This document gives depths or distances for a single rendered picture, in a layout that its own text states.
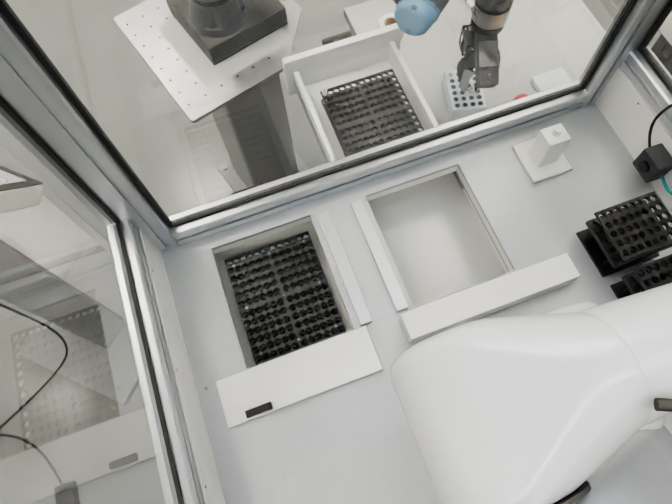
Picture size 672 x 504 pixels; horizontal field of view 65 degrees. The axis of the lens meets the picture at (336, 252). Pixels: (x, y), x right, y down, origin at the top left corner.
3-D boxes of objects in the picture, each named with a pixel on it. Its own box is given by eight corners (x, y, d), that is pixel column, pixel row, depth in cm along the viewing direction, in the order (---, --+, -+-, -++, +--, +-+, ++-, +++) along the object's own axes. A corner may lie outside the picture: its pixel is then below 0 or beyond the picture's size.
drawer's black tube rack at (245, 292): (231, 271, 110) (223, 259, 104) (310, 243, 111) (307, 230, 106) (262, 371, 102) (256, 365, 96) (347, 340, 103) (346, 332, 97)
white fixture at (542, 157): (511, 147, 106) (526, 117, 97) (549, 134, 107) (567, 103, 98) (532, 184, 103) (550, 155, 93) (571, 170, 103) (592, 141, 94)
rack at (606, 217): (575, 233, 98) (595, 212, 90) (630, 213, 99) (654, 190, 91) (602, 277, 95) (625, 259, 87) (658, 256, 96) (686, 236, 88)
